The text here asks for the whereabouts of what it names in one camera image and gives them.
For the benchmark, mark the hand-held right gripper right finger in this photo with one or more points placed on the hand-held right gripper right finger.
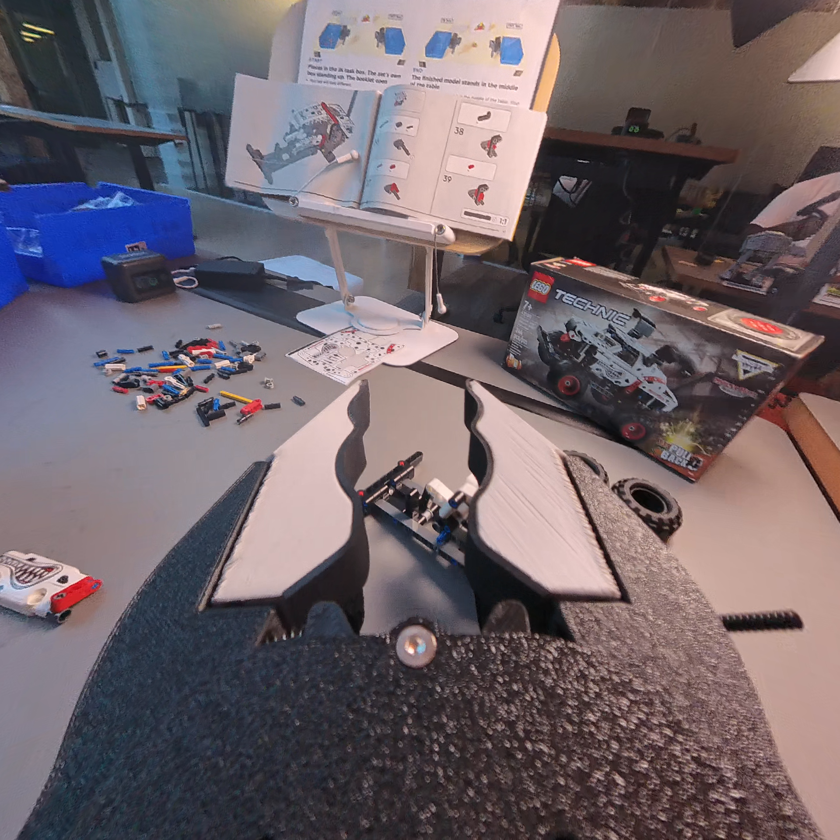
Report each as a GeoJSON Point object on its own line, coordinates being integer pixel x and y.
{"type": "Point", "coordinates": [544, 518]}

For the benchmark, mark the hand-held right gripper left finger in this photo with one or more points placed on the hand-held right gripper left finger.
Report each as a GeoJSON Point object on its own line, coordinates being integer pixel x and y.
{"type": "Point", "coordinates": [289, 518]}

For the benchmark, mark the toy truck chassis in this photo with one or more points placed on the toy truck chassis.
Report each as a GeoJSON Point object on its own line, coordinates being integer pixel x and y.
{"type": "Point", "coordinates": [410, 499]}

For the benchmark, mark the white toothed toy panel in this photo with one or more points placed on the white toothed toy panel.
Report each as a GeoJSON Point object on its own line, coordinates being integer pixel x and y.
{"type": "Point", "coordinates": [29, 581]}

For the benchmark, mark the toy instruction booklet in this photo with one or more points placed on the toy instruction booklet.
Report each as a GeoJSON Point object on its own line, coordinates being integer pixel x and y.
{"type": "Point", "coordinates": [472, 157]}

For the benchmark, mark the grey desk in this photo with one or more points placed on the grey desk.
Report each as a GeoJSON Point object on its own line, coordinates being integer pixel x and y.
{"type": "Point", "coordinates": [164, 492]}

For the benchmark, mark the red toy beam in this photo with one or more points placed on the red toy beam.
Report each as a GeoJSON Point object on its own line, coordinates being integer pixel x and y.
{"type": "Point", "coordinates": [253, 408]}

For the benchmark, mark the yellow toy axle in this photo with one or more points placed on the yellow toy axle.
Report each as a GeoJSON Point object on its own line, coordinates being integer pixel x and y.
{"type": "Point", "coordinates": [236, 397]}

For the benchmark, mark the pile of small toy pieces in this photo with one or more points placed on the pile of small toy pieces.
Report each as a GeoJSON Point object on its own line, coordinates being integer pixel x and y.
{"type": "Point", "coordinates": [210, 410]}

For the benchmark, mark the white sticker sheet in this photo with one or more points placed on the white sticker sheet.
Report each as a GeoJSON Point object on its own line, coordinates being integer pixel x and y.
{"type": "Point", "coordinates": [341, 358]}

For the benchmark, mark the toy truck box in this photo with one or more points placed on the toy truck box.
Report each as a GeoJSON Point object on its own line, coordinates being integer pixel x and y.
{"type": "Point", "coordinates": [656, 348]}

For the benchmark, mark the black ribbed toy rod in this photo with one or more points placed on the black ribbed toy rod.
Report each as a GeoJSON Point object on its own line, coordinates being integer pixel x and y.
{"type": "Point", "coordinates": [761, 621]}

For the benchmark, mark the black power adapter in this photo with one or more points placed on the black power adapter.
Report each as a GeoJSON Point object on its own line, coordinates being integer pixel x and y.
{"type": "Point", "coordinates": [229, 274]}

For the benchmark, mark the white flat pad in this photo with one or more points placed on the white flat pad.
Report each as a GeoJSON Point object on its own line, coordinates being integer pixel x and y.
{"type": "Point", "coordinates": [308, 266]}

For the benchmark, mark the wooden board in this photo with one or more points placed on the wooden board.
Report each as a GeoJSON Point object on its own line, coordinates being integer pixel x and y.
{"type": "Point", "coordinates": [814, 446]}

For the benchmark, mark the black box device with display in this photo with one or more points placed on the black box device with display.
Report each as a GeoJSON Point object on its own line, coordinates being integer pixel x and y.
{"type": "Point", "coordinates": [138, 275]}

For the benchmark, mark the blue plastic bin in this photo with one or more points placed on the blue plastic bin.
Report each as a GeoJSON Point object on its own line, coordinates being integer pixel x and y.
{"type": "Point", "coordinates": [111, 243]}
{"type": "Point", "coordinates": [10, 269]}

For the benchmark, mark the grey toy model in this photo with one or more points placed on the grey toy model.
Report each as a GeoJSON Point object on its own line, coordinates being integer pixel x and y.
{"type": "Point", "coordinates": [754, 259]}

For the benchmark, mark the clear plastic bag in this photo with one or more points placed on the clear plastic bag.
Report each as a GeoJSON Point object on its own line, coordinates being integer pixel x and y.
{"type": "Point", "coordinates": [105, 200]}

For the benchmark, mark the wooden background table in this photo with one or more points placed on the wooden background table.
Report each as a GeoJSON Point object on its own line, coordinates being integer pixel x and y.
{"type": "Point", "coordinates": [643, 148]}

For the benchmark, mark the dark background table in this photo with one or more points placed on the dark background table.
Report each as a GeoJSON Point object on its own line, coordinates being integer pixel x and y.
{"type": "Point", "coordinates": [92, 128]}

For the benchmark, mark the printed instruction sheet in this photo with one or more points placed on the printed instruction sheet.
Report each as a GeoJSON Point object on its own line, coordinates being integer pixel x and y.
{"type": "Point", "coordinates": [426, 62]}

